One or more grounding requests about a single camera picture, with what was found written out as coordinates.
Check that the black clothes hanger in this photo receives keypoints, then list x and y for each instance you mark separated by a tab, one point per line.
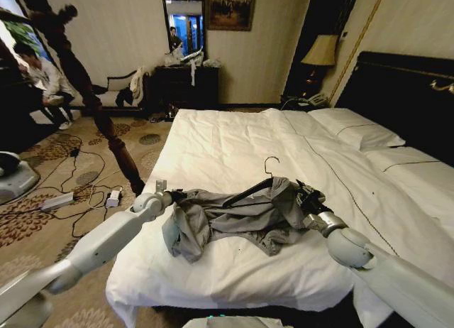
248	193

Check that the table lamp with beige shade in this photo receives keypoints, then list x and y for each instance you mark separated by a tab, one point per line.
321	51

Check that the dark nightstand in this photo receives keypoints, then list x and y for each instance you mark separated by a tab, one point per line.
298	102

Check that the white charger box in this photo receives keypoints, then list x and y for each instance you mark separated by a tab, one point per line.
113	199

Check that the white pillow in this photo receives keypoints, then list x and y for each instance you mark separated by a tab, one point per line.
408	161
354	127

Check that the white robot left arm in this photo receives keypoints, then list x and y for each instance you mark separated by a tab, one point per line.
106	235

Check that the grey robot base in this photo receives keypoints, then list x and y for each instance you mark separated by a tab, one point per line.
16	179

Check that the dark wooden headboard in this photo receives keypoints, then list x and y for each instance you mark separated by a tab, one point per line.
397	93

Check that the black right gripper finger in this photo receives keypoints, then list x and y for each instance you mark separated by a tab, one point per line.
301	185

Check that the black garment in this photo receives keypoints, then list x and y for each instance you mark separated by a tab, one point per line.
124	97

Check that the person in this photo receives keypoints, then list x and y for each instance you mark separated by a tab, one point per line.
175	38
42	79

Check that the dark wooden dresser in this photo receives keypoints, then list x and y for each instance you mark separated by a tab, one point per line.
181	86

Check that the black power adapter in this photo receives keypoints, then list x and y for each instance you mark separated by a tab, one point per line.
74	152

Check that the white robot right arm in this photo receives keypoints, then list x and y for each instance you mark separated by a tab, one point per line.
349	246

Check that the white robot front shell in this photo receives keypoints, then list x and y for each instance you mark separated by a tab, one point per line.
234	322

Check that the dark wooden coat stand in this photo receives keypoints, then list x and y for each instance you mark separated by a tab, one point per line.
74	69

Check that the white duvet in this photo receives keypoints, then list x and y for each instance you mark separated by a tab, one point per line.
248	147

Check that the wall mirror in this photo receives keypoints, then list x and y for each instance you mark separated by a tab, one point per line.
184	22

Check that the white power strip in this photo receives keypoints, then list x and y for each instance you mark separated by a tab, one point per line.
56	201

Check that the framed painting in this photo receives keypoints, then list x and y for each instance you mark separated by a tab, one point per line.
231	6

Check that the white telephone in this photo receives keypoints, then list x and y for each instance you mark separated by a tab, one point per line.
316	99

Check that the white cloth strip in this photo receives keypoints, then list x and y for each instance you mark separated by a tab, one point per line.
193	70

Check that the dark chaise with white cushion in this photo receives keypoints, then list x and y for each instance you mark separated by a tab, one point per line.
106	90

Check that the white garment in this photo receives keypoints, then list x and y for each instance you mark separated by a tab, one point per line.
135	80

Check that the grey garment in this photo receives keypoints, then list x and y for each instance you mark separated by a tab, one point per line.
244	218

